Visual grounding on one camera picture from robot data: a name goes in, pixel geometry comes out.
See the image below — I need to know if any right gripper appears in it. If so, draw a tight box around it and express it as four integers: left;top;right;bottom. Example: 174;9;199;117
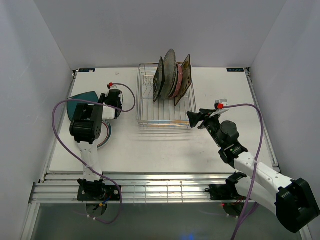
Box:
186;108;224;148

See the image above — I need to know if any white plate green rim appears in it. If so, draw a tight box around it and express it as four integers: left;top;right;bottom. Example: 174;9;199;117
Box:
97;120;112;149

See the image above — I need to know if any teal square plate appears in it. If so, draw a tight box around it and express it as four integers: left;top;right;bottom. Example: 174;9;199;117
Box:
66;91;99;121

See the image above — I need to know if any black floral square plate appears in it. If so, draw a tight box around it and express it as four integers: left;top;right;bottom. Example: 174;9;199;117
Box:
153;57;165;103

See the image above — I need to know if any cream flower square plate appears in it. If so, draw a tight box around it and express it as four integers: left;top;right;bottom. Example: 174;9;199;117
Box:
174;54;193;107

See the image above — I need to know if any mint green flower plate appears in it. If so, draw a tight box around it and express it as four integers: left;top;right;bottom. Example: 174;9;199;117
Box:
167;64;179;98

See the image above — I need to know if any pink polka dot plate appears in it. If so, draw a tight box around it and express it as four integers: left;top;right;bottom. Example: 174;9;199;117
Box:
170;64;183;98

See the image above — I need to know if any large speckled round plate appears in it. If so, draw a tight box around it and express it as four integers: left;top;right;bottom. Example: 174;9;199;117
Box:
159;49;177;100

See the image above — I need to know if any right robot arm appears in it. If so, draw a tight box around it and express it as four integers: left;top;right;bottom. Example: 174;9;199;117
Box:
187;103;320;233

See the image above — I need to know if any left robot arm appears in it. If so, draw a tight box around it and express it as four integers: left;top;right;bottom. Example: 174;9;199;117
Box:
67;89;123;200

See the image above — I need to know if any left blue table label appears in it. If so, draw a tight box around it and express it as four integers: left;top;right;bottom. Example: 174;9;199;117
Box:
78;68;96;73

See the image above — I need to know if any blue table label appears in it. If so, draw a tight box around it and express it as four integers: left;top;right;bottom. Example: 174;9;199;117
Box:
78;68;96;73
226;68;245;73

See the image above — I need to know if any right blue table label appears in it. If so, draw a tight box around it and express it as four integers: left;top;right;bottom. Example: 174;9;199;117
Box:
226;68;245;73

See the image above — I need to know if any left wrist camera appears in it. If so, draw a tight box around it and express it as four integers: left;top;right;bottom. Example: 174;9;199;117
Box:
107;82;119;95

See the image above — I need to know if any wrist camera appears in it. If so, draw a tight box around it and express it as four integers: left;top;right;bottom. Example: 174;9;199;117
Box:
107;82;119;95
214;98;228;111

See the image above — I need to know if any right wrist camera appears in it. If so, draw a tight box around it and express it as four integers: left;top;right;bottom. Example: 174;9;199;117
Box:
214;98;228;111

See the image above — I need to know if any wire dish rack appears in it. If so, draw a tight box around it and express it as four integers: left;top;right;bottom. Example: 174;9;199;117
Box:
135;63;197;130

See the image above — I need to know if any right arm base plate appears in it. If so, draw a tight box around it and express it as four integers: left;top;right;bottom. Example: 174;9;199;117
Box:
204;184;244;201

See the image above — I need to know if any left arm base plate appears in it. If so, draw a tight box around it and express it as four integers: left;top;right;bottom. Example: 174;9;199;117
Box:
76;185;120;202

